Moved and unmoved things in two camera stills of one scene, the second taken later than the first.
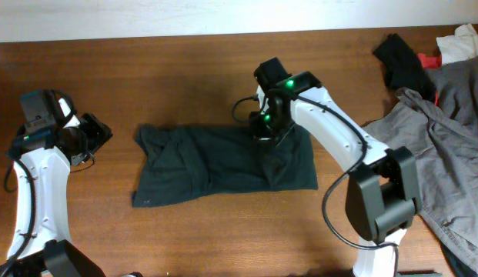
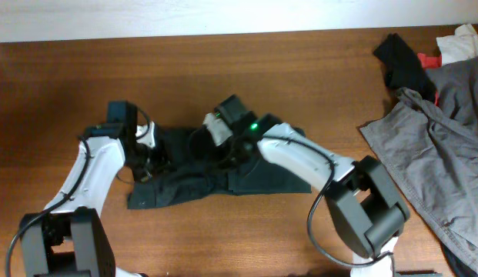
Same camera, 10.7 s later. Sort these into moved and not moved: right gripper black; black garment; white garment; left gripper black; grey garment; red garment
Moved: right gripper black; left gripper black
Not moved: white garment; red garment; black garment; grey garment
